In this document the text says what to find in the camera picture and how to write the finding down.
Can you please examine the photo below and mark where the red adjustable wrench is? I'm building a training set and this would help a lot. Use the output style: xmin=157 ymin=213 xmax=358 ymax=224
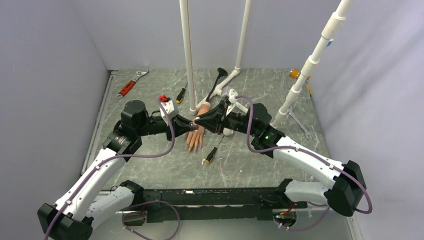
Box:
xmin=116 ymin=68 xmax=150 ymax=100

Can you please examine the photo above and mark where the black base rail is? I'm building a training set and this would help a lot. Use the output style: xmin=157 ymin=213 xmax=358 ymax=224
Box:
xmin=122 ymin=187 xmax=308 ymax=223

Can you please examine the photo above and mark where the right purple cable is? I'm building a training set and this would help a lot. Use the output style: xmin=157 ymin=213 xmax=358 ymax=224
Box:
xmin=235 ymin=94 xmax=374 ymax=232

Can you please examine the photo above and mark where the black suction mount stalk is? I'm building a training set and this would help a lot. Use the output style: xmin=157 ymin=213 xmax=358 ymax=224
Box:
xmin=205 ymin=67 xmax=228 ymax=103

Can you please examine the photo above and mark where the green hose nozzle fitting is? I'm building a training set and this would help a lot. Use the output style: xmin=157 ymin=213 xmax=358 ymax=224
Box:
xmin=222 ymin=128 xmax=234 ymax=137

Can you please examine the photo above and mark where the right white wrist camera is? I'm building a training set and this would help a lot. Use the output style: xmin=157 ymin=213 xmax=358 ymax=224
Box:
xmin=220 ymin=86 xmax=238 ymax=116

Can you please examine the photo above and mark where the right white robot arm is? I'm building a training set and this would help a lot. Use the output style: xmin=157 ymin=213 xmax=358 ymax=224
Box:
xmin=194 ymin=101 xmax=373 ymax=217

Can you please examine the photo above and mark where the silver combination wrench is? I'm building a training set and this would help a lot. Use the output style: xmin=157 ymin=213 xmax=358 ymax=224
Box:
xmin=287 ymin=106 xmax=314 ymax=140

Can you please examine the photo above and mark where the black yellow screwdriver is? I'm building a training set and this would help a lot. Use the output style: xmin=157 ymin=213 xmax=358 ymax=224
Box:
xmin=201 ymin=137 xmax=224 ymax=165
xmin=175 ymin=83 xmax=188 ymax=104

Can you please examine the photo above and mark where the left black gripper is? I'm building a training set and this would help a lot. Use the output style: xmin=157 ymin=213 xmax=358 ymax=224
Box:
xmin=135 ymin=112 xmax=194 ymax=141

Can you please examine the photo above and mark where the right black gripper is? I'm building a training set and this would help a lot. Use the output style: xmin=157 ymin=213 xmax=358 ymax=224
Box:
xmin=195 ymin=100 xmax=259 ymax=137

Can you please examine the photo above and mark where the white PVC pipe frame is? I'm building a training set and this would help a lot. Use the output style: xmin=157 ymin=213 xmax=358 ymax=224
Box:
xmin=179 ymin=0 xmax=252 ymax=115

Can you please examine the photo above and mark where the orange yellow tool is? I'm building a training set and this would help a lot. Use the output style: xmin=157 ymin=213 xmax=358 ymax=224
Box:
xmin=288 ymin=68 xmax=312 ymax=96

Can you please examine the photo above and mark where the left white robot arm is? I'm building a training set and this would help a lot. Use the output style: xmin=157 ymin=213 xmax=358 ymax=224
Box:
xmin=37 ymin=96 xmax=196 ymax=240

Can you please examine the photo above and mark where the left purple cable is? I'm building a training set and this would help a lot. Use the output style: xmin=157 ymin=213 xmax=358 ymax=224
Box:
xmin=43 ymin=97 xmax=181 ymax=240

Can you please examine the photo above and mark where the black yellow screwdriver near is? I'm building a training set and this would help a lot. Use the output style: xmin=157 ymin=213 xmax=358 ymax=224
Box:
xmin=201 ymin=137 xmax=224 ymax=165

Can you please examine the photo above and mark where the white angled PVC pole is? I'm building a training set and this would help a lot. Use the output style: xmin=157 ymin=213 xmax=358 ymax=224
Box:
xmin=270 ymin=0 xmax=353 ymax=128

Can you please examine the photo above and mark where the black yellow screwdriver far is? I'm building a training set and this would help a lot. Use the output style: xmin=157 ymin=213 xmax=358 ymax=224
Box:
xmin=175 ymin=83 xmax=188 ymax=104

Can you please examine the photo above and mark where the mannequin practice hand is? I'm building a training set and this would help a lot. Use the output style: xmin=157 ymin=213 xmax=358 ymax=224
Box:
xmin=185 ymin=101 xmax=211 ymax=152

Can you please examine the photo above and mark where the purple cable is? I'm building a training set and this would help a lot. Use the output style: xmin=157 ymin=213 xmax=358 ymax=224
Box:
xmin=43 ymin=97 xmax=181 ymax=240
xmin=235 ymin=94 xmax=374 ymax=232

